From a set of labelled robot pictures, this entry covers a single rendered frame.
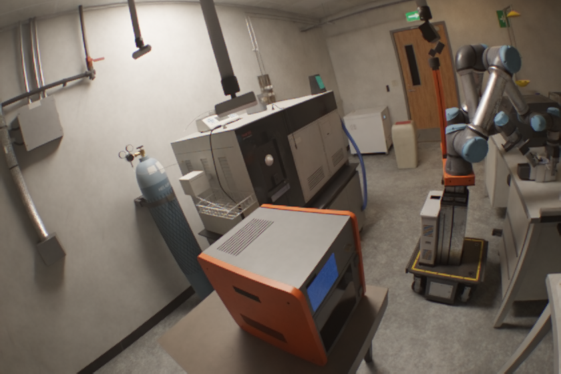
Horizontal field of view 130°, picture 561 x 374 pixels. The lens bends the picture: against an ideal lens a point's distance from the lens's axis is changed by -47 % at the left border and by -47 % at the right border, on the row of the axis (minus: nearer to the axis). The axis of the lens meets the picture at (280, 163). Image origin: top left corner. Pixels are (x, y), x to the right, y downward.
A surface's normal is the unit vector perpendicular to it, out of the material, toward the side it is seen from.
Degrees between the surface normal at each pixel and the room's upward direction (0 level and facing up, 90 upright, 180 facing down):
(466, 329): 0
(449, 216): 90
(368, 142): 90
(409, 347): 0
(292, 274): 0
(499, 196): 90
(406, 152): 93
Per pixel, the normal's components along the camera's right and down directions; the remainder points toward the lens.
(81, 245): 0.78, -0.04
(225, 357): -0.27, -0.92
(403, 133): -0.59, 0.30
